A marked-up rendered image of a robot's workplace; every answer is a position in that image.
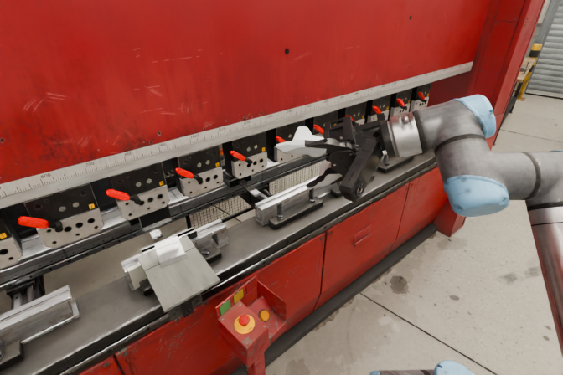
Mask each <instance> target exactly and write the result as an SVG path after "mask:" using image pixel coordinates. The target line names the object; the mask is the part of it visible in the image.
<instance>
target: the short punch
mask: <svg viewBox="0 0 563 375"><path fill-rule="evenodd" d="M138 219H139V222H140V225H141V227H142V231H143V232H144V231H147V230H149V229H152V228H155V227H157V226H159V225H161V224H163V223H166V222H169V221H171V214H170V210H169V206H168V205H167V206H166V207H165V208H161V209H159V210H157V211H154V212H151V213H148V214H145V215H143V216H141V217H138Z"/></svg>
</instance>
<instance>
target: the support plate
mask: <svg viewBox="0 0 563 375"><path fill-rule="evenodd" d="M179 241H180V243H181V245H182V247H183V251H184V252H185V251H187V250H189V249H190V250H189V251H187V252H185V254H186V256H187V259H183V260H180V261H179V262H176V263H173V264H171V265H167V266H165V267H162V268H161V265H157V264H158V263H159V264H160V262H159V259H158V254H157V251H156V250H153V251H150V252H148V253H146V254H143V255H141V256H139V257H137V258H138V260H139V262H140V264H141V266H142V268H143V270H146V271H144V272H145V274H146V276H147V278H148V280H149V282H150V284H151V286H152V288H153V290H154V292H155V294H156V296H157V298H158V300H159V302H160V304H161V306H162V308H163V310H164V312H167V311H169V310H171V309H173V308H174V307H176V306H178V305H180V304H182V303H183V302H185V301H187V300H189V299H190V298H192V297H194V296H196V295H197V294H199V293H201V292H203V291H204V290H207V289H208V288H210V287H211V286H213V285H216V284H218V283H219V282H220V279H219V277H218V276H217V275H216V273H215V272H214V271H213V270H212V269H211V267H210V266H209V264H208V263H207V262H206V260H205V259H204V257H203V256H202V255H201V253H200V252H199V251H198V250H197V249H196V247H195V246H194V244H193V243H192V242H191V240H190V239H189V237H188V236H187V235H186V236H184V237H182V238H181V239H179ZM194 247H195V248H194ZM192 248H193V249H192ZM154 265H157V266H155V267H153V266H154ZM151 267H153V268H151ZM149 268H151V269H149ZM147 269H149V270H147Z"/></svg>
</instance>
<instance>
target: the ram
mask: <svg viewBox="0 0 563 375"><path fill-rule="evenodd" d="M490 2H491V0H0V185H1V184H4V183H8V182H14V181H17V180H20V179H24V178H27V177H33V176H36V175H39V174H43V173H46V172H52V171H55V170H59V169H62V168H66V167H72V166H74V165H78V164H81V163H85V162H91V161H94V160H97V159H101V158H104V157H110V156H113V155H116V154H120V153H123V152H129V151H132V150H136V149H139V148H143V147H146V146H151V145H155V144H158V143H162V142H165V141H171V140H174V139H178V138H181V137H185V136H190V135H193V134H197V133H200V132H204V131H209V130H213V129H216V128H220V127H223V126H228V125H232V124H235V123H239V122H242V121H248V120H251V119H255V118H258V117H262V116H267V115H270V114H274V113H277V112H281V111H284V110H290V109H293V108H297V107H300V106H303V105H309V104H312V103H316V102H319V101H322V100H328V99H332V98H335V97H339V96H341V95H347V94H351V93H354V92H358V91H361V90H367V89H370V88H374V87H377V86H380V85H386V84H389V83H393V82H396V81H399V80H405V79H409V78H412V77H416V76H418V75H422V74H428V73H431V72H435V71H438V70H441V69H447V68H451V67H454V66H457V65H460V64H466V63H470V62H473V60H474V57H475V54H476V51H477V47H478V43H479V39H480V37H481V33H482V31H483V25H484V22H485V19H486V16H487V13H488V8H489V5H490ZM471 68H472V66H471V67H468V68H465V69H460V70H457V71H453V72H450V73H447V74H442V75H438V76H435V77H432V78H429V79H426V80H420V81H417V82H414V83H411V84H408V85H402V86H399V87H396V88H393V89H389V90H384V91H381V92H378V93H374V94H372V95H366V96H363V97H360V98H357V99H353V100H348V101H345V102H342V103H338V104H336V105H331V106H327V107H323V108H321V109H317V110H312V111H309V112H306V113H302V114H300V115H296V116H291V117H287V118H285V119H281V120H278V121H273V122H270V123H266V124H264V125H260V126H255V127H251V128H249V129H245V130H242V131H237V132H234V133H230V134H227V135H224V136H219V137H216V138H212V139H209V140H206V141H201V142H197V143H194V144H191V145H188V146H182V147H180V148H176V149H173V150H170V151H167V152H161V153H158V154H155V155H152V156H149V157H144V158H140V159H137V160H134V161H130V162H125V163H122V164H119V165H115V166H113V167H108V168H104V169H101V170H98V171H94V172H89V173H86V174H83V175H79V176H77V177H71V178H68V179H65V180H62V181H58V182H53V183H50V184H47V185H43V186H41V187H35V188H32V189H29V190H26V191H22V192H19V193H14V194H11V195H7V196H4V197H1V198H0V208H5V207H8V206H11V205H14V204H17V203H22V202H25V201H28V200H31V199H34V198H39V197H43V196H45V195H48V194H51V193H57V192H59V191H63V190H65V189H68V188H73V187H77V186H79V185H82V184H86V183H88V182H94V181H96V180H100V179H102V178H106V177H110V176H114V175H116V174H120V173H123V172H128V171H131V170H134V169H137V168H140V167H145V166H148V165H151V164H154V163H157V162H162V161H165V160H168V159H171V158H174V157H179V156H182V155H185V154H188V153H191V152H196V151H199V150H202V149H205V148H208V147H212V146H217V145H219V144H222V143H226V142H228V141H233V140H236V139H240V138H242V137H246V136H250V135H254V134H256V133H260V132H263V131H268V130H270V129H274V128H277V127H279V126H284V125H288V124H291V123H294V122H297V121H302V120H305V119H308V118H311V117H314V116H319V115H322V114H325V113H328V112H331V111H334V110H339V109H342V108H345V107H348V106H351V105H356V104H359V103H362V102H365V101H368V100H373V99H376V98H380V97H382V96H386V95H390V94H394V93H396V92H400V91H402V90H408V89H410V88H414V87H417V86H419V85H424V84H428V83H431V82H434V81H437V80H442V79H445V78H448V77H451V76H454V75H457V74H462V73H465V72H468V71H471Z"/></svg>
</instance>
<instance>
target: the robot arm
mask: <svg viewBox="0 0 563 375"><path fill-rule="evenodd" d="M342 120H343V123H339V124H337V125H333V126H331V124H332V123H334V122H338V121H342ZM495 131H496V120H495V116H494V114H493V108H492V106H491V104H490V102H489V100H488V99H487V98H486V97H485V96H483V95H471V96H468V97H464V98H460V99H452V100H450V101H448V102H444V103H441V104H438V105H433V106H429V107H426V108H423V109H419V110H414V111H411V112H408V113H405V114H402V115H398V116H393V117H391V118H390V121H387V120H386V119H385V114H384V113H380V114H378V115H377V121H371V122H369V123H365V124H362V125H359V126H357V125H356V122H355V121H353V120H352V118H351V116H346V117H344V118H340V119H337V120H334V121H329V122H326V123H325V131H323V135H324V138H322V137H320V136H314V135H313V134H312V133H311V132H310V131H309V129H308V128H307V127H306V126H299V127H298V128H297V131H296V133H295V136H294V137H293V140H292V141H285V142H282V143H279V144H276V149H278V150H280V151H281V152H284V153H286V154H287V153H295V154H297V155H299V154H307V155H309V156H311V157H320V156H321V155H323V154H325V152H326V153H327V155H326V160H325V161H323V163H322V165H321V168H320V172H319V176H318V177H317V179H315V180H313V181H311V182H310V183H308V184H307V185H306V188H320V187H324V186H327V185H329V184H331V185H332V184H335V183H337V182H341V181H342V182H341V184H340V186H339V190H340V192H341V193H342V194H343V196H344V197H345V199H347V200H349V201H352V202H354V203H357V202H358V201H359V200H360V198H361V196H362V194H363V192H364V190H365V188H366V187H367V185H368V183H369V180H370V179H371V177H372V175H373V173H374V171H375V169H376V168H377V166H378V164H379V162H380V160H381V158H382V156H383V155H384V153H383V151H385V150H386V152H387V155H388V158H389V159H391V158H394V157H396V155H398V156H399V157H408V156H411V155H415V154H419V153H423V152H429V151H434V153H435V156H436V161H437V165H438V167H439V170H440V174H441V176H442V181H443V189H444V191H445V193H446V194H447V197H448V199H449V202H450V204H451V207H452V210H453V211H454V212H455V213H456V214H458V215H461V216H464V217H478V216H483V215H484V216H486V215H490V214H493V213H498V212H500V211H502V210H504V209H506V208H507V207H508V205H509V200H525V204H526V207H527V211H528V215H529V221H530V226H531V229H532V233H533V236H534V240H535V247H536V250H537V254H538V257H539V261H540V268H541V271H542V275H543V278H544V282H545V288H546V292H547V295H548V300H549V303H550V309H551V313H552V316H553V321H554V324H555V330H556V334H557V338H558V342H559V345H560V351H561V356H562V359H563V151H561V150H554V151H548V152H491V151H490V149H489V147H488V143H487V142H486V139H487V138H489V137H491V136H493V135H494V134H495ZM329 162H331V163H330V164H329ZM369 375H475V374H474V373H473V372H472V371H470V370H468V369H467V368H466V367H465V366H463V365H462V364H461V363H459V362H455V361H451V360H445V361H441V362H439V363H438V364H437V365H436V366H435V368H434V369H427V370H384V371H382V370H381V369H380V370H379V371H373V372H371V373H370V374H369Z"/></svg>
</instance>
